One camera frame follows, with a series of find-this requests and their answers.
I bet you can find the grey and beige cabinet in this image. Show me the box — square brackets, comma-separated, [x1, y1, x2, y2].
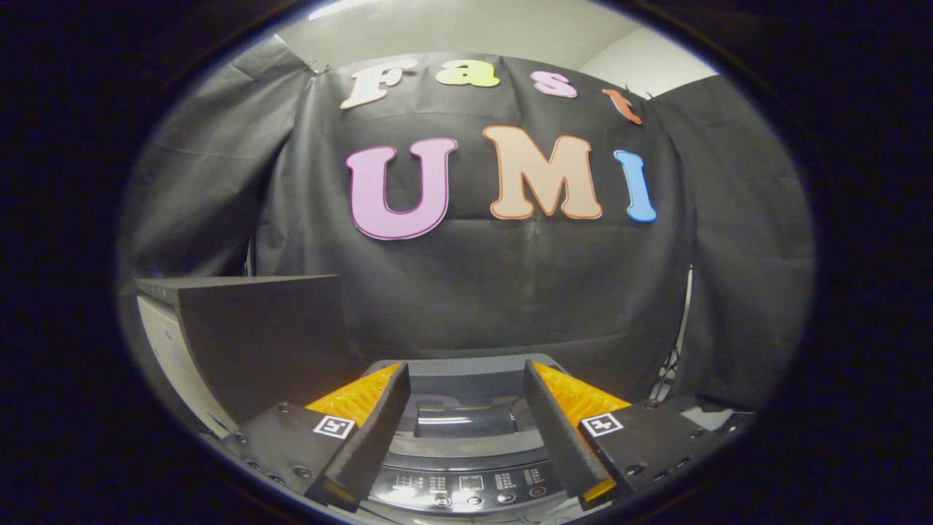
[135, 275, 358, 438]

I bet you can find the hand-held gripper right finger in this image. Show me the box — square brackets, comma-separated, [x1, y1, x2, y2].
[521, 359, 722, 511]

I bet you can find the dark grey washing machine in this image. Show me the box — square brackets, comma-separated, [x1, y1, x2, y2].
[364, 354, 584, 525]

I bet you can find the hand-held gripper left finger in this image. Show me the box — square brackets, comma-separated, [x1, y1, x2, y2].
[222, 361, 411, 513]

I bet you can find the black backdrop cloth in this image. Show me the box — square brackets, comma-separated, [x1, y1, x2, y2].
[117, 33, 816, 416]

